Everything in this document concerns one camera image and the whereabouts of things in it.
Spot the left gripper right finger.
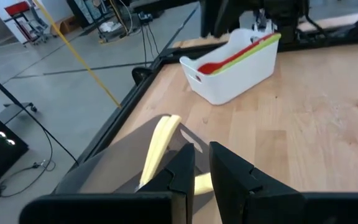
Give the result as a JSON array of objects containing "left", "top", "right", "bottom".
[{"left": 209, "top": 141, "right": 306, "bottom": 224}]

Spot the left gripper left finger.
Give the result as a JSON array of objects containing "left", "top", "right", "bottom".
[{"left": 137, "top": 143, "right": 196, "bottom": 224}]

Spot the yellow sponge block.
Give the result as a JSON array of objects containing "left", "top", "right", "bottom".
[{"left": 139, "top": 115, "right": 171, "bottom": 191}]

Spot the grey plastic bin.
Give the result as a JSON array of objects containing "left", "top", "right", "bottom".
[{"left": 53, "top": 113, "right": 217, "bottom": 218}]

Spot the red silicone spoon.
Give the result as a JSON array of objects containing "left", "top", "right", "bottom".
[{"left": 196, "top": 32, "right": 276, "bottom": 75}]

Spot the green silicone spoon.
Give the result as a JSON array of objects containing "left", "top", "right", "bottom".
[{"left": 211, "top": 32, "right": 282, "bottom": 76}]

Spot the white plastic bin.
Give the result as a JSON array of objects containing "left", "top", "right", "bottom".
[{"left": 179, "top": 27, "right": 282, "bottom": 106}]

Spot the black power strip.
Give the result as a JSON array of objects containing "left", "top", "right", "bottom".
[{"left": 137, "top": 11, "right": 154, "bottom": 22}]

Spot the white crumpled cloth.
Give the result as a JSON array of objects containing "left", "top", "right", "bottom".
[{"left": 99, "top": 21, "right": 117, "bottom": 34}]

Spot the red tool cart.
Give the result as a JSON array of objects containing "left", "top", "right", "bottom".
[{"left": 4, "top": 1, "right": 48, "bottom": 45}]

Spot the black aluminium table frame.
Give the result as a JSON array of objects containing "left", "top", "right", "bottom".
[{"left": 51, "top": 29, "right": 358, "bottom": 200}]

